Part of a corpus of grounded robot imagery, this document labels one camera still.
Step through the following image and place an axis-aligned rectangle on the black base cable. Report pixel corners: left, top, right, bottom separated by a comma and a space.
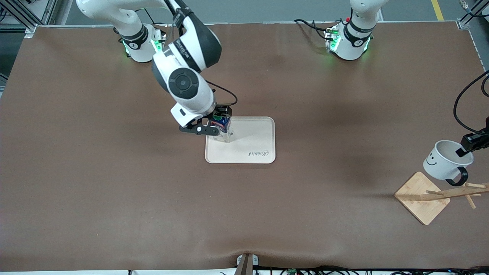
293, 19, 330, 39
143, 8, 169, 28

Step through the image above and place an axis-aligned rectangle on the wooden cup rack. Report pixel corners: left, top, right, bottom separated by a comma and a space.
394, 171, 489, 226

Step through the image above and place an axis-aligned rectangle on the beige plastic tray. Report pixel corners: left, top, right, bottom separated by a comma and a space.
205, 116, 276, 165

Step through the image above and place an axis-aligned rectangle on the black right base cable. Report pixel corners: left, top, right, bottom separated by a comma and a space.
143, 8, 169, 28

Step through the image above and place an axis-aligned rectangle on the white smiley cup black handle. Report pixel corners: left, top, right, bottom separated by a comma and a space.
423, 140, 475, 187

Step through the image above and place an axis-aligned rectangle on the blue white milk carton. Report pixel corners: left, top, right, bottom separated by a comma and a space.
211, 115, 235, 144

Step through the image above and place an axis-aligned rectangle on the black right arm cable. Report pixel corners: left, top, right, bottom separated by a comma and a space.
206, 79, 238, 108

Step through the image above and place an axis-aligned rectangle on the black left base cable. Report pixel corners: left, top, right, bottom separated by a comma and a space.
293, 19, 330, 39

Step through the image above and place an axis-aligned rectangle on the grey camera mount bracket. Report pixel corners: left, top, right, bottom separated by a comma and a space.
234, 253, 259, 275

